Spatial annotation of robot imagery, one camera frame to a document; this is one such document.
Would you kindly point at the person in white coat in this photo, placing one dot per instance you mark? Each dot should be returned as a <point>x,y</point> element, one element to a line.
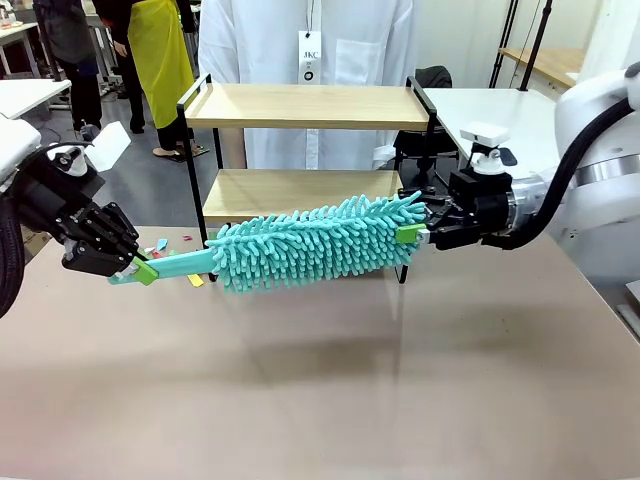
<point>350,30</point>

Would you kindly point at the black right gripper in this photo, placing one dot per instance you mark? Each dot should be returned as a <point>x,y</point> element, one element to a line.
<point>485,210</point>

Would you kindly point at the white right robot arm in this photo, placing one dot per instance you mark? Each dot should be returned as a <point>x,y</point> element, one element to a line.
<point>590,100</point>

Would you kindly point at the two-tier wooden black-frame shelf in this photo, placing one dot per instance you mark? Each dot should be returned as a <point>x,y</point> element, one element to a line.
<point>310,107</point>

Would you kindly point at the teal microfibre duster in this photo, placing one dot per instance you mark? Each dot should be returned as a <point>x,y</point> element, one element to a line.
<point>310,250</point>

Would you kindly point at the person in yellow apron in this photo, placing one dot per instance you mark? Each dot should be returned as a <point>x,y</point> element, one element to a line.
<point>160,60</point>

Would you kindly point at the white name badge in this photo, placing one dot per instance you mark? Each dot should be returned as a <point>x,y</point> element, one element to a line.
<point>309,55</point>

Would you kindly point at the large white table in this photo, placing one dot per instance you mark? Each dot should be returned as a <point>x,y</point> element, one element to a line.
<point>500,110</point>

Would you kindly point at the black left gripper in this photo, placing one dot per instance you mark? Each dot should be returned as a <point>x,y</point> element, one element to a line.
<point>55,190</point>

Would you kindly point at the person in dark clothes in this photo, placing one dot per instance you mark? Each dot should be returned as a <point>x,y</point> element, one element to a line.
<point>75,40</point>

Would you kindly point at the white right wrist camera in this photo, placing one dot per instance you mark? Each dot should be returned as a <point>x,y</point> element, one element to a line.
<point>484,135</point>

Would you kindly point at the black pole stand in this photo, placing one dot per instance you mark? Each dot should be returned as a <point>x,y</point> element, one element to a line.
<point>535,45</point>

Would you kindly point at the yellow paper scrap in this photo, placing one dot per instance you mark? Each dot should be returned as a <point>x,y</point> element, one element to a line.
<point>196,280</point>

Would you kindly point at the white background desk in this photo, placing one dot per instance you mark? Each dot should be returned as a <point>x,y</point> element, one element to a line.
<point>15,31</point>

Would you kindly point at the cardboard box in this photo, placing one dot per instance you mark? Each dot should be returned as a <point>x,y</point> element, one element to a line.
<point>35,242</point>

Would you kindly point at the teal paper scrap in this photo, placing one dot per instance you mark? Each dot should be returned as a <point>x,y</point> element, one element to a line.
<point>162,243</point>

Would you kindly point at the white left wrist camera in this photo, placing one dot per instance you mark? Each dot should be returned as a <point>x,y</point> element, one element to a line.
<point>107,145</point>

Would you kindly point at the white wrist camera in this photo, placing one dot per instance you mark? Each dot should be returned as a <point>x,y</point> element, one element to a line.
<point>484,135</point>
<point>107,145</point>

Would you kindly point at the black tripod stand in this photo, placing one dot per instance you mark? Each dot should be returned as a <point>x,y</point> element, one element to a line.
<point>505,40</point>

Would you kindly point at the small white table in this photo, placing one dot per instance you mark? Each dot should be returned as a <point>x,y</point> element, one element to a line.
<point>25,97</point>

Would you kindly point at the black office chair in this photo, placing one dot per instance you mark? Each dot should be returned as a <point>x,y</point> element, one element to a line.
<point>432,77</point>

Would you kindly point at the wooden background table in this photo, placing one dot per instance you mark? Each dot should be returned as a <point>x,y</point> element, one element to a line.
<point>550,62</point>

